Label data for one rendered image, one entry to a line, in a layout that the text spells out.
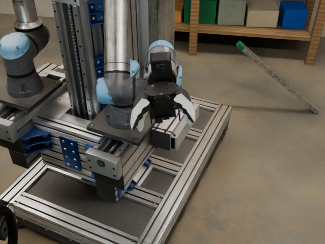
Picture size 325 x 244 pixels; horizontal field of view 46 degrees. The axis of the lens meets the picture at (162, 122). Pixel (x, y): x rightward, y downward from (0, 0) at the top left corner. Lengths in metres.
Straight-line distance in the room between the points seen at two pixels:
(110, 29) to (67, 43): 0.46
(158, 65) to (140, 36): 0.91
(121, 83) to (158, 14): 0.28
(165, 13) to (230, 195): 1.36
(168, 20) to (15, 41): 0.66
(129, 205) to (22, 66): 0.85
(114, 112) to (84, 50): 0.27
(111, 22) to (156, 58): 0.32
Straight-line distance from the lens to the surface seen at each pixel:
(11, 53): 1.62
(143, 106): 0.84
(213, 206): 2.25
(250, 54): 2.75
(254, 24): 3.68
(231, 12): 3.64
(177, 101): 0.83
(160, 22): 1.25
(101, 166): 1.43
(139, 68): 1.36
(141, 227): 1.89
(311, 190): 2.48
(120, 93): 1.07
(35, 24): 1.72
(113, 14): 1.13
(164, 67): 0.85
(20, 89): 1.69
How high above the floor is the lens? 1.72
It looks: 38 degrees down
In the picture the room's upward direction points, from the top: straight up
